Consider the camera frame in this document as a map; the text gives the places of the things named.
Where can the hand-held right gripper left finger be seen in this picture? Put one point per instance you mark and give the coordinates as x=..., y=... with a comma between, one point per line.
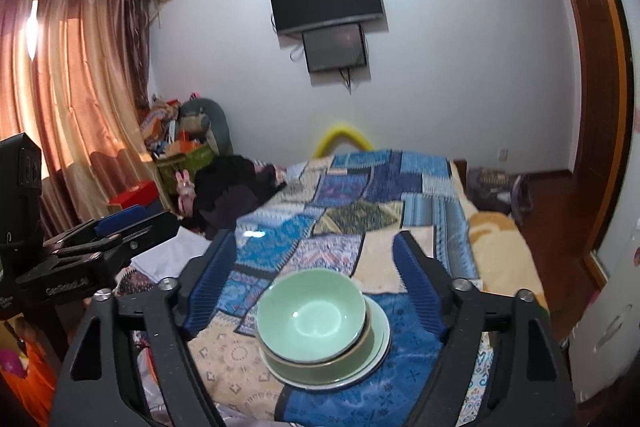
x=210, y=287

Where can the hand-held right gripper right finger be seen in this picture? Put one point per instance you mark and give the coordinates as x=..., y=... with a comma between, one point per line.
x=420, y=292

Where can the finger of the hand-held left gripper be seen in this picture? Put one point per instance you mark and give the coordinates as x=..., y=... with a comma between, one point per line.
x=155, y=227
x=117, y=218

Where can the green bowl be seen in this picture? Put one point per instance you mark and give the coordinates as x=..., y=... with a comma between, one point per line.
x=310, y=317

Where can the white plate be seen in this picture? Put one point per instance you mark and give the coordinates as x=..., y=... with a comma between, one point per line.
x=320, y=387

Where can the person's orange sleeved left forearm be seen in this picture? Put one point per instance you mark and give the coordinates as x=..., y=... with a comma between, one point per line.
x=40, y=372

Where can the red box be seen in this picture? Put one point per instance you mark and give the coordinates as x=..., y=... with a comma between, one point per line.
x=135, y=197

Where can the white cloth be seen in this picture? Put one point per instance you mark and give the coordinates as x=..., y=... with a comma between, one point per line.
x=170, y=252

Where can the pink bunny toy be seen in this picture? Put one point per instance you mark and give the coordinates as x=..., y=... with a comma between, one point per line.
x=184, y=192

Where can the green storage box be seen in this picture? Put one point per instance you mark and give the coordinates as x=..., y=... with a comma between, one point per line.
x=185, y=162

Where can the black clothes pile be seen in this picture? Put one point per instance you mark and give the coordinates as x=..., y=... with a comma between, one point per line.
x=230, y=192

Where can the cream orange fleece blanket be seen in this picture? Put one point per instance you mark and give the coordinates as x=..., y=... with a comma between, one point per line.
x=500, y=247

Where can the orange brown curtains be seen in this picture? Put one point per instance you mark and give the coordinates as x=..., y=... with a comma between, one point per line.
x=75, y=107

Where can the colourful clutter pile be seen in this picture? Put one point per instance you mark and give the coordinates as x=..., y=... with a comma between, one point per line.
x=162, y=122

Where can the blue patchwork blanket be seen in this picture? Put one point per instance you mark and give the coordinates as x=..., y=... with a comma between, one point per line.
x=350, y=197

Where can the grey patterned bag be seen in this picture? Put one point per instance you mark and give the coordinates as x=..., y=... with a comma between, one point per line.
x=495, y=187

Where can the pink object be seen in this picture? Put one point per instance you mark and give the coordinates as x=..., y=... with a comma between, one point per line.
x=595, y=299

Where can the yellow foam arch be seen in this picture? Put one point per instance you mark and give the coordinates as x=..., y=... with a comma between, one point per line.
x=342, y=133

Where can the white suitcase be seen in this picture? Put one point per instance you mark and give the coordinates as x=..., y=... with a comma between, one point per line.
x=610, y=322

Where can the white wardrobe door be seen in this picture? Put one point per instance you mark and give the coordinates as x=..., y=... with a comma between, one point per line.
x=620, y=157

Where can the small black monitor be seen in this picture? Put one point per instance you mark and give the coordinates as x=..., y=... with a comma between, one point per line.
x=335, y=47

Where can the wooden door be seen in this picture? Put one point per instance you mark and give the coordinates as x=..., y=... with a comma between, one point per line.
x=595, y=82

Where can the wooden bed frame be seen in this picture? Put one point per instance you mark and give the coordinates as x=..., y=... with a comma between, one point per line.
x=461, y=169

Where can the white wall outlet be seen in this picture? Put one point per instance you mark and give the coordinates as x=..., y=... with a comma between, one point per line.
x=502, y=154

